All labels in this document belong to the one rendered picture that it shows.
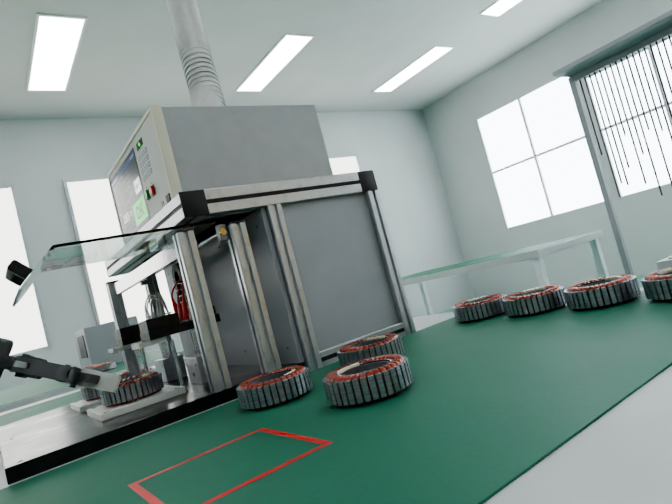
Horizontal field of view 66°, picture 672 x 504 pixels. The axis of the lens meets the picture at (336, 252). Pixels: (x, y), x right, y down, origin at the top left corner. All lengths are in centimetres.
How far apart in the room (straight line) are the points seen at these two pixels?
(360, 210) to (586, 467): 83
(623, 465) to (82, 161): 604
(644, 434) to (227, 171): 88
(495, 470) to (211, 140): 88
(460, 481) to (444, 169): 849
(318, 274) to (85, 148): 538
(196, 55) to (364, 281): 196
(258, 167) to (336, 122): 669
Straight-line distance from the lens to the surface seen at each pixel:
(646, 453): 39
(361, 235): 110
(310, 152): 121
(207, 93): 269
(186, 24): 295
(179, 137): 109
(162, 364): 132
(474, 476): 39
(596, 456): 40
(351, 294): 106
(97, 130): 637
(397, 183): 814
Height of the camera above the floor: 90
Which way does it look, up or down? 3 degrees up
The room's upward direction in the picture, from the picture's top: 15 degrees counter-clockwise
